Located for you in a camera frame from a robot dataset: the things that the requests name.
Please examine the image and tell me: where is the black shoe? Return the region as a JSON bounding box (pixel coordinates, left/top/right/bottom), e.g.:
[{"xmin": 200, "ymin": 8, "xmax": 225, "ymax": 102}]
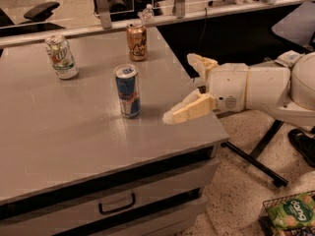
[{"xmin": 288, "ymin": 129, "xmax": 315, "ymax": 167}]

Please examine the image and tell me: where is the grey drawer with black handle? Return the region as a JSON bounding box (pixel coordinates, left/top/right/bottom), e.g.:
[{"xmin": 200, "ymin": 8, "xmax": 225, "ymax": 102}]
[{"xmin": 0, "ymin": 159, "xmax": 219, "ymax": 236}]

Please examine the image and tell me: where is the blue silver redbull can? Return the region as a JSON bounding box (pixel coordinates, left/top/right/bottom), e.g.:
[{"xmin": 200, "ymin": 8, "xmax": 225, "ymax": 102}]
[{"xmin": 114, "ymin": 64, "xmax": 141, "ymax": 119}]

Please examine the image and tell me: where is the gold brown soda can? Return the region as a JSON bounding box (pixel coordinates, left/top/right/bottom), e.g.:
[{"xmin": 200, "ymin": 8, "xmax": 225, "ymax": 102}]
[{"xmin": 126, "ymin": 21, "xmax": 148, "ymax": 61}]

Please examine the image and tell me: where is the black wire basket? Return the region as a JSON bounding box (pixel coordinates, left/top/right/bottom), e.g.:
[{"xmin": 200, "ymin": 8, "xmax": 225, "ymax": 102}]
[{"xmin": 259, "ymin": 191, "xmax": 315, "ymax": 236}]

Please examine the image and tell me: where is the clear plastic water bottle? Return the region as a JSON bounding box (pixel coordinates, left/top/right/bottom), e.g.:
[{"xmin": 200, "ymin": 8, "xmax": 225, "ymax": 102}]
[{"xmin": 138, "ymin": 4, "xmax": 155, "ymax": 23}]

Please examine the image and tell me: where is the green snack bag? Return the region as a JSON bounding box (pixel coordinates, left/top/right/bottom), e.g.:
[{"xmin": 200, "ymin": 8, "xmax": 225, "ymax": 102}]
[{"xmin": 267, "ymin": 193, "xmax": 315, "ymax": 230}]

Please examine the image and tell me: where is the black metal table leg frame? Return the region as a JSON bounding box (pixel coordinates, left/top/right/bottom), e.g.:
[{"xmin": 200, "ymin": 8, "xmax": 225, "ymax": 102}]
[{"xmin": 221, "ymin": 120, "xmax": 288, "ymax": 188}]

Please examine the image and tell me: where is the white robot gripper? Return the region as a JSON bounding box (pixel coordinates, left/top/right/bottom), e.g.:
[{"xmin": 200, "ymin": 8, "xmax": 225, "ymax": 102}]
[{"xmin": 162, "ymin": 53, "xmax": 249, "ymax": 125}]

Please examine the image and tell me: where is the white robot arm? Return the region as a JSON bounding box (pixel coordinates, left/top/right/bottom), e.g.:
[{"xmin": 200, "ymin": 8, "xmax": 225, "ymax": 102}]
[{"xmin": 162, "ymin": 53, "xmax": 315, "ymax": 126}]

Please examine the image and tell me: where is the green white 7up can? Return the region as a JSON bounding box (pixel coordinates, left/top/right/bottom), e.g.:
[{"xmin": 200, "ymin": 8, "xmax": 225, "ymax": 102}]
[{"xmin": 45, "ymin": 34, "xmax": 79, "ymax": 80}]

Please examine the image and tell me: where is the hanging black cable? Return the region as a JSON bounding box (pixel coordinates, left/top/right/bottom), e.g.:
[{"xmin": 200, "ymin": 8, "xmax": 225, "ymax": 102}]
[{"xmin": 191, "ymin": 7, "xmax": 209, "ymax": 81}]

